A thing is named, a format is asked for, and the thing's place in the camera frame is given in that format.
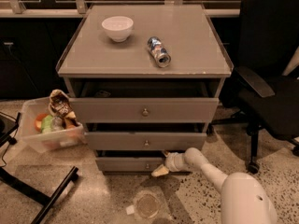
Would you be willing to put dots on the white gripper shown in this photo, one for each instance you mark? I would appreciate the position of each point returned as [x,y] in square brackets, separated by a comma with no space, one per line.
[171,162]

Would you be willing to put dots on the grey bottom drawer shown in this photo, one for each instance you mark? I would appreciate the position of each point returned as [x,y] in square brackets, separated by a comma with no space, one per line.
[128,161]

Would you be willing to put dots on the grey drawer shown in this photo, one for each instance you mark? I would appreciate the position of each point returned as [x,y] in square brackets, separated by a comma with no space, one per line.
[152,101]
[128,161]
[144,136]

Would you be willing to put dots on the grey middle drawer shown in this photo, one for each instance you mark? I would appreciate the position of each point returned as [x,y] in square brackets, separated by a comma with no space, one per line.
[144,136]

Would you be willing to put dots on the grey drawer cabinet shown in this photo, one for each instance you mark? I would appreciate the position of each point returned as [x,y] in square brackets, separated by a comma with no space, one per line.
[185,31]

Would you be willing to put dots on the grey top drawer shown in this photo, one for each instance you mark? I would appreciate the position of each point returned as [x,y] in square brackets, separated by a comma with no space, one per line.
[152,101]

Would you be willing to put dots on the dark item in top drawer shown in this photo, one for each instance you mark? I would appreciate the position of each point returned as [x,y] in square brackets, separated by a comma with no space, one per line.
[102,94]

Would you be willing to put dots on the clear round floor lid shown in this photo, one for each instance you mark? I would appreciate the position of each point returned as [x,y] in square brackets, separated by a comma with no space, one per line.
[146,204]

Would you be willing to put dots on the blue silver soda can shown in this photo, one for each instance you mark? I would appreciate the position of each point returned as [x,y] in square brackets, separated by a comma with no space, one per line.
[158,52]

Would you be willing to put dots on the black office chair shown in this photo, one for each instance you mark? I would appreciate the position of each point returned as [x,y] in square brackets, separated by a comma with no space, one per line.
[266,95]

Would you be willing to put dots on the brown chip bag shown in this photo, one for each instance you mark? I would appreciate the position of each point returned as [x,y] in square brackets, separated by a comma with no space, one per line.
[60,106]

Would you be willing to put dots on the green apple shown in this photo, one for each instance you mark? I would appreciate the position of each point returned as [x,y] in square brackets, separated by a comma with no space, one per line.
[46,124]

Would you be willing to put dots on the clear plastic bin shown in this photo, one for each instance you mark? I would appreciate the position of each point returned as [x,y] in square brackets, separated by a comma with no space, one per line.
[42,142]

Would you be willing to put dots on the orange fruit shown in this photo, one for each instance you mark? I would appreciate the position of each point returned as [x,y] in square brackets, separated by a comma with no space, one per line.
[38,121]

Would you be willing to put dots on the white ceramic bowl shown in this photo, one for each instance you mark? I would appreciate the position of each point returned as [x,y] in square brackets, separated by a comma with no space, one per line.
[118,28]

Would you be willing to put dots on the black metal stand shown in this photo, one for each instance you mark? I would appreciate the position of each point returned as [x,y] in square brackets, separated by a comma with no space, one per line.
[9,125]

